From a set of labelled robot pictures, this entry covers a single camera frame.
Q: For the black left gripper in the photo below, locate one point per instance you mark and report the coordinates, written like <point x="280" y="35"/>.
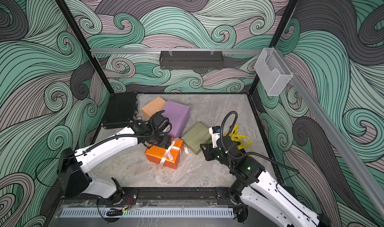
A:
<point x="166" y="142"/>

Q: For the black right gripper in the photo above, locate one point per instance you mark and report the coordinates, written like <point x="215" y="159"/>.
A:
<point x="208" y="153"/>

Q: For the olive green gift box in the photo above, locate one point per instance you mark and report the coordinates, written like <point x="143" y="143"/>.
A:
<point x="197" y="135"/>

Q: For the orange gift box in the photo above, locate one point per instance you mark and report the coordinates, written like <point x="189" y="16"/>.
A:
<point x="154" y="154"/>

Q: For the white ribbon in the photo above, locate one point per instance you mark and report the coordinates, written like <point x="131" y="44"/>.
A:
<point x="172" y="155"/>

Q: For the peach gift box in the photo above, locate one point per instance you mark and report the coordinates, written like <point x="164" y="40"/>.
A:
<point x="153" y="107"/>

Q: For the purple gift box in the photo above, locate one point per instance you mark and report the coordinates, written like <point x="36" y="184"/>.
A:
<point x="178" y="115"/>

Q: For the yellow ribbon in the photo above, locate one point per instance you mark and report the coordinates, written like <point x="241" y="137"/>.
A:
<point x="242" y="141"/>

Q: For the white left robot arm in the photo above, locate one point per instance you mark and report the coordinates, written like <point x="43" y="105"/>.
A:
<point x="75" y="166"/>

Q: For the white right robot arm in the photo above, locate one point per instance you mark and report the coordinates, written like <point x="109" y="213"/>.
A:
<point x="256" y="188"/>

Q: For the black case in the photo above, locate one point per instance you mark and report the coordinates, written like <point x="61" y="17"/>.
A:
<point x="122" y="108"/>

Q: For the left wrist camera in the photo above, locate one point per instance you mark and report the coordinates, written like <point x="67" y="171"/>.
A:
<point x="160" y="123"/>

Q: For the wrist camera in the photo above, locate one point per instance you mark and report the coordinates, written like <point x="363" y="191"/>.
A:
<point x="215" y="134"/>
<point x="160" y="123"/>

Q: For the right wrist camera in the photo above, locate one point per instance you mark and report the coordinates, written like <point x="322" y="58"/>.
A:
<point x="215" y="134"/>

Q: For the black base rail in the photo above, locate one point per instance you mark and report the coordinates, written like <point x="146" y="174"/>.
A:
<point x="219" y="195"/>

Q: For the black perforated wall tray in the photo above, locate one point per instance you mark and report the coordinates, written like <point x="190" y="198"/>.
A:
<point x="191" y="60"/>

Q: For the clear acrylic wall holder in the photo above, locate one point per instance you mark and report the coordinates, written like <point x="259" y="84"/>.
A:
<point x="273" y="71"/>

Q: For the white slotted cable duct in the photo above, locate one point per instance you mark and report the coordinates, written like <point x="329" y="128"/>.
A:
<point x="148" y="213"/>

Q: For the black frame post left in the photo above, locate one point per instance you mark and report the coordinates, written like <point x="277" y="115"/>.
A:
<point x="84" y="44"/>

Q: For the black frame post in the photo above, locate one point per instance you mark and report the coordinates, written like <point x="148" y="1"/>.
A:
<point x="84" y="44"/>
<point x="287" y="14"/>

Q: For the black frame post right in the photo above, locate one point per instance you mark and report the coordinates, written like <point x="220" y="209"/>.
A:
<point x="287" y="14"/>

